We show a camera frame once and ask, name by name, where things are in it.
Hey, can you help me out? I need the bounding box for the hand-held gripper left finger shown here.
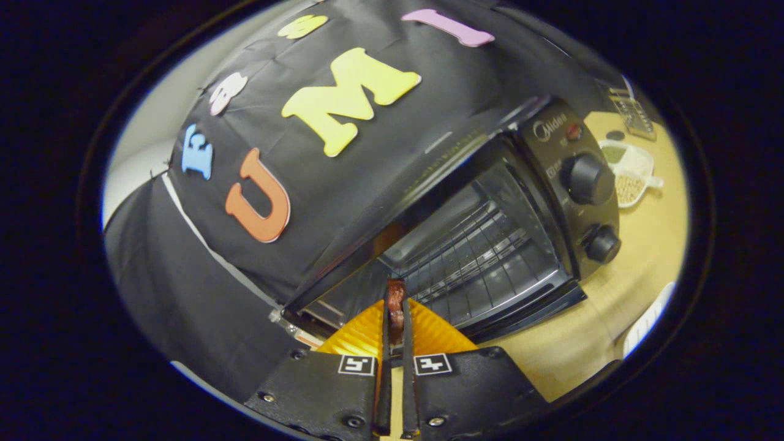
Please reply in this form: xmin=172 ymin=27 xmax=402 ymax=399
xmin=244 ymin=279 xmax=393 ymax=441

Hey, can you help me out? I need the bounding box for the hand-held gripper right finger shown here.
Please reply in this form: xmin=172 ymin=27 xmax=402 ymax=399
xmin=401 ymin=298 xmax=549 ymax=441

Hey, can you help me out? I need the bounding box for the reddish brown meat piece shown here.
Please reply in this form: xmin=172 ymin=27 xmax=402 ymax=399
xmin=386 ymin=279 xmax=407 ymax=345

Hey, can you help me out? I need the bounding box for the black toaster oven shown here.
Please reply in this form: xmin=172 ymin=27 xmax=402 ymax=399
xmin=283 ymin=98 xmax=622 ymax=344

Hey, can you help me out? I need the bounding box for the small white rectangular plate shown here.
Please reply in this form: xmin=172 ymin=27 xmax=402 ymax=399
xmin=623 ymin=281 xmax=676 ymax=360

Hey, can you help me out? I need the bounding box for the white divided dish with grains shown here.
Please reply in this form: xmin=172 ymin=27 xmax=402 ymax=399
xmin=598 ymin=139 xmax=665 ymax=209

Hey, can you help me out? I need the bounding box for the wire mesh utensil holder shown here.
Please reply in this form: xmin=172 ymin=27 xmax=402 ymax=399
xmin=609 ymin=88 xmax=658 ymax=142

